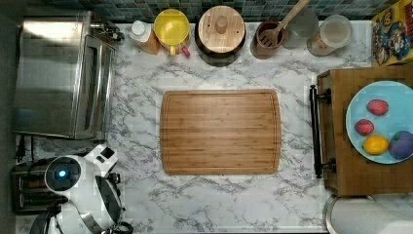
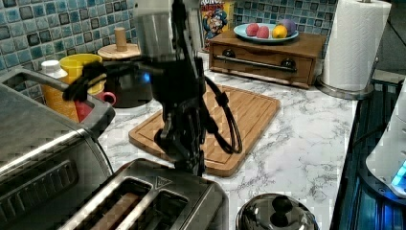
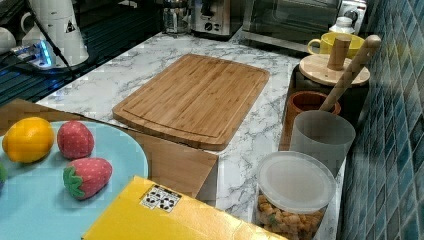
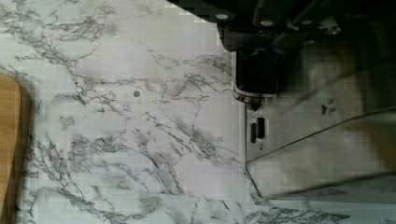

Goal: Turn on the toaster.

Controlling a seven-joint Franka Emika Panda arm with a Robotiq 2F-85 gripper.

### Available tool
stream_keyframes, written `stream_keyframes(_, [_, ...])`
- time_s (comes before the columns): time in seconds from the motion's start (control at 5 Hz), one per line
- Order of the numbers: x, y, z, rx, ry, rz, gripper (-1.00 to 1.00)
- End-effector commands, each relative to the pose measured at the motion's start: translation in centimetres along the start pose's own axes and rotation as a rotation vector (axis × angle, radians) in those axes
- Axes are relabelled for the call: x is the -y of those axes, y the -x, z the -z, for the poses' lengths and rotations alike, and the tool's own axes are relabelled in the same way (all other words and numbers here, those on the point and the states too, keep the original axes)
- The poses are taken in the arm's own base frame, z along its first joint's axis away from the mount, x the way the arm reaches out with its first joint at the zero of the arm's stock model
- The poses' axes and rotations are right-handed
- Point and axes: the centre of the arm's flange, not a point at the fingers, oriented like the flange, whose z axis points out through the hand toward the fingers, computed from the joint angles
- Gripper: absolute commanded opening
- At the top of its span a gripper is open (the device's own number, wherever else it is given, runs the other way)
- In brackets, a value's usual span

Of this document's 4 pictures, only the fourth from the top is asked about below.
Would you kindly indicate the wooden cutting board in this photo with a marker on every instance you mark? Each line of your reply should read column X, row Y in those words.
column 15, row 108

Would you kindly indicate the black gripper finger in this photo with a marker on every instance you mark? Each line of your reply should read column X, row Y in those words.
column 282, row 26

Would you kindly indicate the stainless steel slot toaster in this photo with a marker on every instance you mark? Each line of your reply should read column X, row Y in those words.
column 332, row 121

